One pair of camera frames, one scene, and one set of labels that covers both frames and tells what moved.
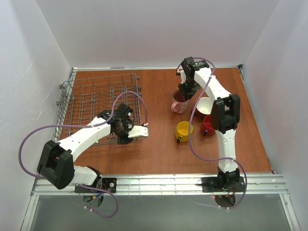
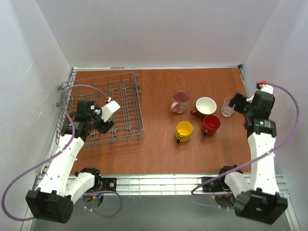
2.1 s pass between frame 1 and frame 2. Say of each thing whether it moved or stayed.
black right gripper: moved
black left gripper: moved
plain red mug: stayed
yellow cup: stayed
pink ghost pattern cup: stayed
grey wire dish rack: stayed
